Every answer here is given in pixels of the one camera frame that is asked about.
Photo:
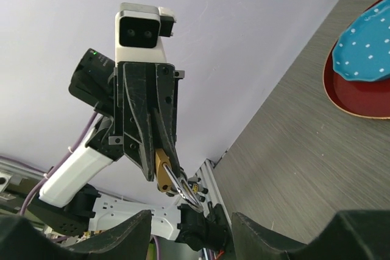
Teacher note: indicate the panda keychain with keys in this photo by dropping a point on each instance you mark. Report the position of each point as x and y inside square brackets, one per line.
[191, 190]

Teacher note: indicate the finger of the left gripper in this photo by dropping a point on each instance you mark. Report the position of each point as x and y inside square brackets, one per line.
[139, 96]
[164, 116]

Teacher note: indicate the blue dotted plate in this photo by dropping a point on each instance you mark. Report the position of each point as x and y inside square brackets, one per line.
[362, 50]

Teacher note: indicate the small brass padlock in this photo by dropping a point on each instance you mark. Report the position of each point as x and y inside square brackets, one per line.
[167, 181]

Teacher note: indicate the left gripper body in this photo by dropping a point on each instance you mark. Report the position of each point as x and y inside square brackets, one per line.
[147, 95]

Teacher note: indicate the red round tray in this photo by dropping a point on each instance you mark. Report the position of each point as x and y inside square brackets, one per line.
[368, 100]

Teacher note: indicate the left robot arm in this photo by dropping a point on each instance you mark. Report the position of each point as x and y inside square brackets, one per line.
[70, 206]

